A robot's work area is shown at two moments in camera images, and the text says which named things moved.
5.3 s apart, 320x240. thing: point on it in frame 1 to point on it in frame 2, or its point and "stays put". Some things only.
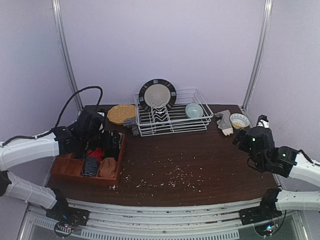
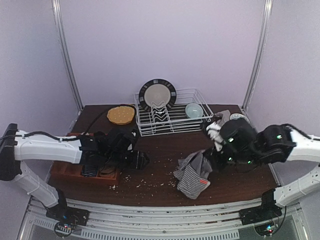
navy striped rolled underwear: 90,167 stays put
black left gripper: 113,141 to 135,158
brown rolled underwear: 107,167 stays put
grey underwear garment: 224,123 stays put
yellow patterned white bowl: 239,121 stays put
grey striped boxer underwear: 131,122 to 192,174
